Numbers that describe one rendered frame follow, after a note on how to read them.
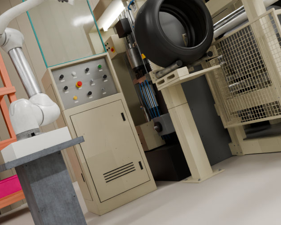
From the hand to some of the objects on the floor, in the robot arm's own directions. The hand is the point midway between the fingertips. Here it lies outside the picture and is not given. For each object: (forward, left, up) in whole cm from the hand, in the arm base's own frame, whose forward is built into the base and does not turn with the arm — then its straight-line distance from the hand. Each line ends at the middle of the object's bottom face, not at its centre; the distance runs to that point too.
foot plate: (+83, +60, -137) cm, 171 cm away
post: (+82, +60, -137) cm, 171 cm away
